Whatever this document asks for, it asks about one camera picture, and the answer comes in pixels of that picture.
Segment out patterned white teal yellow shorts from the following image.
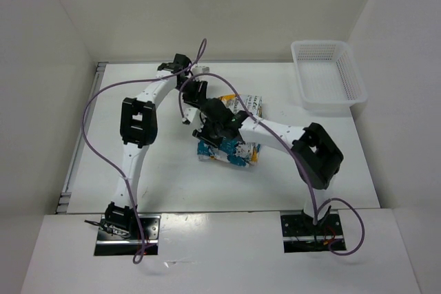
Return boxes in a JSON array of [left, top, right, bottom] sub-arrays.
[[196, 94, 263, 167]]

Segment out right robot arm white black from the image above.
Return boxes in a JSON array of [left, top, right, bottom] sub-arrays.
[[187, 98, 344, 234]]

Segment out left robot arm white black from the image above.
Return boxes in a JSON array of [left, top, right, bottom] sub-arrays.
[[101, 54, 207, 239]]

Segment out white plastic basket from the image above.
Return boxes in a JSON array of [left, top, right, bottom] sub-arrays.
[[291, 40, 367, 112]]

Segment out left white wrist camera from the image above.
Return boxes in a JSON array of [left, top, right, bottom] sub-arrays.
[[192, 65, 210, 75]]

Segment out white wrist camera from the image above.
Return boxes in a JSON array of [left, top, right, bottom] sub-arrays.
[[192, 65, 210, 75], [182, 107, 203, 129]]

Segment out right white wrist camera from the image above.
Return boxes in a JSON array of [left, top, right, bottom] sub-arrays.
[[182, 107, 203, 129]]

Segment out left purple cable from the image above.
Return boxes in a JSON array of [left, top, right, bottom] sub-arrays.
[[81, 38, 209, 266]]

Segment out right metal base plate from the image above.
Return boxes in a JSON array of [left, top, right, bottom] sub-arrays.
[[280, 211, 347, 253]]

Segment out metal base plate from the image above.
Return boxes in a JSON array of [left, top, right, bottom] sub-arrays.
[[94, 215, 161, 256], [280, 211, 347, 253]]

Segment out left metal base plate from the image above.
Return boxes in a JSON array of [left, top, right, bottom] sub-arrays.
[[94, 215, 161, 256]]

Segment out aluminium rail frame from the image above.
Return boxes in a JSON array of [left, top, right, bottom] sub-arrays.
[[54, 62, 107, 215]]

